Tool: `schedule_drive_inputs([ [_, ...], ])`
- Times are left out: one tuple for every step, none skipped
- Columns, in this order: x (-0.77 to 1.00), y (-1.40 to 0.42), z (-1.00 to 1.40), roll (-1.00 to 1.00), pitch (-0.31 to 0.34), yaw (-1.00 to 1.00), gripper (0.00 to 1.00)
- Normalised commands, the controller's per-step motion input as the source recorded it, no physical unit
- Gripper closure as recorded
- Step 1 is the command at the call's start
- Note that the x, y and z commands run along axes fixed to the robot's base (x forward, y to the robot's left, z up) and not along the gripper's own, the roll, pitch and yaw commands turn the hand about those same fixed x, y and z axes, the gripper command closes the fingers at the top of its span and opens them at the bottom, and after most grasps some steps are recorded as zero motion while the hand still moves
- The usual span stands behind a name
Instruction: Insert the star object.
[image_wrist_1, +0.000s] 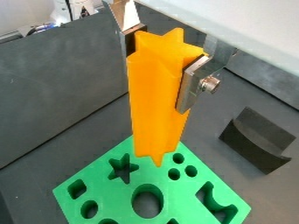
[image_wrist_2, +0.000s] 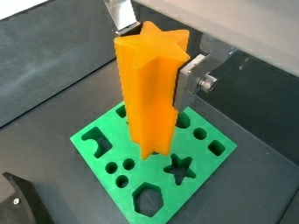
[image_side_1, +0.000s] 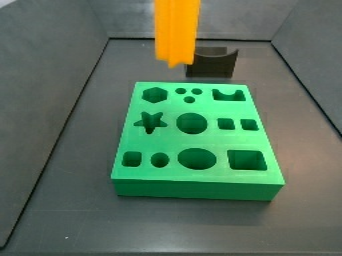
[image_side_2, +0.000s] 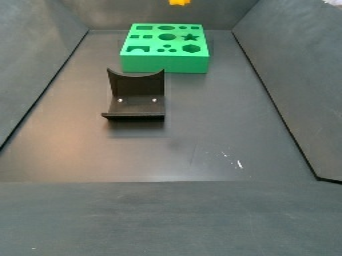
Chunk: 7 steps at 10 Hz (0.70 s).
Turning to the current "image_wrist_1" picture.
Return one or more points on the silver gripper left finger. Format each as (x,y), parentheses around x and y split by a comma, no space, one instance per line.
(123,11)

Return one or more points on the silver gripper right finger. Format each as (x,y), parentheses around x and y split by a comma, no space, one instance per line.
(197,74)

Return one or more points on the orange star prism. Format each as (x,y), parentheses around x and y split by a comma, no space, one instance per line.
(155,71)

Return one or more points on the black curved block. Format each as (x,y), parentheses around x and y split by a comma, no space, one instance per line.
(258,140)

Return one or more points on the green shape sorter board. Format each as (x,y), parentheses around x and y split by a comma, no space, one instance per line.
(123,189)

